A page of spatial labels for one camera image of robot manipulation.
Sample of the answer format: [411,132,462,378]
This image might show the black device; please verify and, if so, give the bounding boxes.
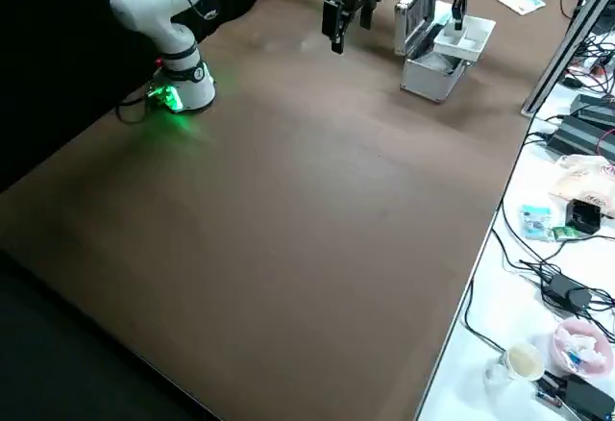
[561,375,615,421]

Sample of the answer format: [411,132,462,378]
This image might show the small teal white packet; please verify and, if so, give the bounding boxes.
[518,204,553,242]

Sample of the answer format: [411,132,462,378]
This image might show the pink plastic container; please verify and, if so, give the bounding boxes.
[552,319,611,379]

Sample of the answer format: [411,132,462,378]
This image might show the black power supply brick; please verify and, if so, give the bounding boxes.
[574,93,615,127]
[548,115,615,158]

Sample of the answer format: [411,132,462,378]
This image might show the paper cup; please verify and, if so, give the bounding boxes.
[502,342,547,383]

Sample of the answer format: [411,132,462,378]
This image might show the small black open box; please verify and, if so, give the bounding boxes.
[565,198,603,235]

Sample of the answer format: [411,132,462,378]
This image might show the silver aluminium first-aid case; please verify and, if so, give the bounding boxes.
[393,0,475,104]

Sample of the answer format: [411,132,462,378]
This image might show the wide blue white pouch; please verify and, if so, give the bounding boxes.
[433,0,454,27]

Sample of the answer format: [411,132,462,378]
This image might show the plastic bag orange print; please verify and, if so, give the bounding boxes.
[550,154,615,218]

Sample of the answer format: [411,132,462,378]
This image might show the black power adapter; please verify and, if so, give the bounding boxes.
[542,271,592,311]

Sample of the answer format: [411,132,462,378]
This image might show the aluminium camera post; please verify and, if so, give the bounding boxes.
[520,0,615,117]

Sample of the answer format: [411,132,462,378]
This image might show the white plastic partition tray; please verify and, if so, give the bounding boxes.
[432,14,497,62]

